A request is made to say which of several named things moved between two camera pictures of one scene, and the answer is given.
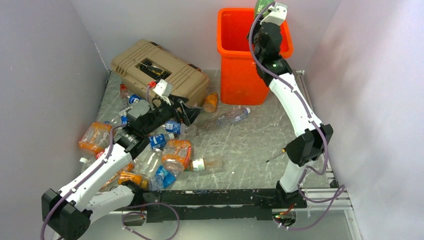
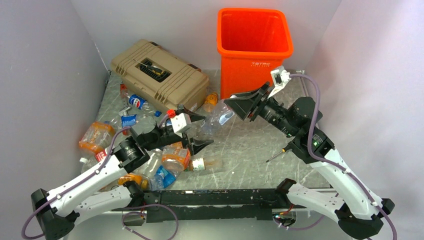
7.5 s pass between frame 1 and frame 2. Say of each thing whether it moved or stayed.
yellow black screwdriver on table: stayed
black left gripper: moved
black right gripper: moved
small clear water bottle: moved
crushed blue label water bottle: stayed
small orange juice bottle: stayed
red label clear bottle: stayed
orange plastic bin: stayed
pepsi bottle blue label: stayed
